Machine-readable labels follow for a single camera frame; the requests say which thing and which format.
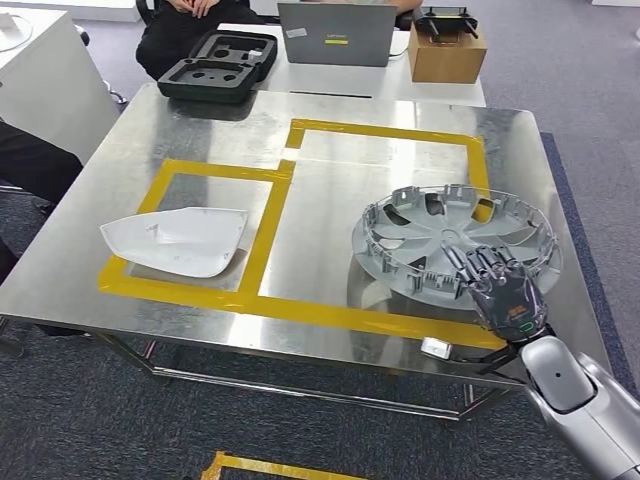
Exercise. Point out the brown cardboard box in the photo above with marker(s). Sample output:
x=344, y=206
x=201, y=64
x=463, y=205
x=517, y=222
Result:
x=445, y=60

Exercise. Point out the office chair base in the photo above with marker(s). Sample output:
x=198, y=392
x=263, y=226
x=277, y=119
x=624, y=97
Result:
x=82, y=36

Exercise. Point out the white mirror cover part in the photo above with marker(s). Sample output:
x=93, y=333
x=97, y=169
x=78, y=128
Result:
x=175, y=242

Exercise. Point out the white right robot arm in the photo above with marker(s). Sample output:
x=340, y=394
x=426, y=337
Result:
x=585, y=404

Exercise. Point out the black foam equipment case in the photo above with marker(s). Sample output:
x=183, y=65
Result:
x=210, y=83

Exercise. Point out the steel workbench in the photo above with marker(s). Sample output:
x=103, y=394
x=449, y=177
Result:
x=324, y=218

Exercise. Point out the black device with antennas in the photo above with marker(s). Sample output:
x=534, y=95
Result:
x=445, y=18

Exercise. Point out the person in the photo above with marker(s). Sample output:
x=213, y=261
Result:
x=170, y=40
x=407, y=5

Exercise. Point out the grey laptop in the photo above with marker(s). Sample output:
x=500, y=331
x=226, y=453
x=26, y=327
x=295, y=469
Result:
x=350, y=33

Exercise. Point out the white table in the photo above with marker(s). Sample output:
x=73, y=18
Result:
x=380, y=83

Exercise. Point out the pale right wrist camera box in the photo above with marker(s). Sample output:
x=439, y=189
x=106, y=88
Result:
x=436, y=348

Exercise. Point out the white desk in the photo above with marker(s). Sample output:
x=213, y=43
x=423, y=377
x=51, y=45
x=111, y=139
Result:
x=50, y=79

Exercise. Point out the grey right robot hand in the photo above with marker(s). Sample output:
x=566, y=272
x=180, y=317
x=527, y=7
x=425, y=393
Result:
x=505, y=295

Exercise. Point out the silver plastic wheel hubcap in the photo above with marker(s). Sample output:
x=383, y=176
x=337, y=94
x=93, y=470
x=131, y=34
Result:
x=425, y=238

